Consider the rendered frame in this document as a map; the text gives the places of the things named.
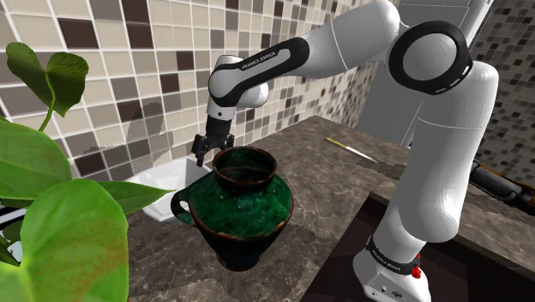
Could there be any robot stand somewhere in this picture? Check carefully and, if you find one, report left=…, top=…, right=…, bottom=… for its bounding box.
left=299, top=191, right=535, bottom=302

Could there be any yellow and white pen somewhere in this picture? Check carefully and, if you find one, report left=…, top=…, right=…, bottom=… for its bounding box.
left=325, top=137, right=380, bottom=165

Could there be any green leafy plant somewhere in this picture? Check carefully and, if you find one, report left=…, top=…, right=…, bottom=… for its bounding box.
left=0, top=41, right=176, bottom=302

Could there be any white square bowl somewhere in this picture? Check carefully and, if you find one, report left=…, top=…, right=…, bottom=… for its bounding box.
left=125, top=156, right=214, bottom=224

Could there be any green glazed ceramic jug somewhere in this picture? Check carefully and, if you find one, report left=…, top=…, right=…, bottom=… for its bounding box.
left=170, top=145, right=294, bottom=273

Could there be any black and orange tool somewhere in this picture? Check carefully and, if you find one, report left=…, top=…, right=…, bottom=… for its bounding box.
left=470, top=160, right=535, bottom=217

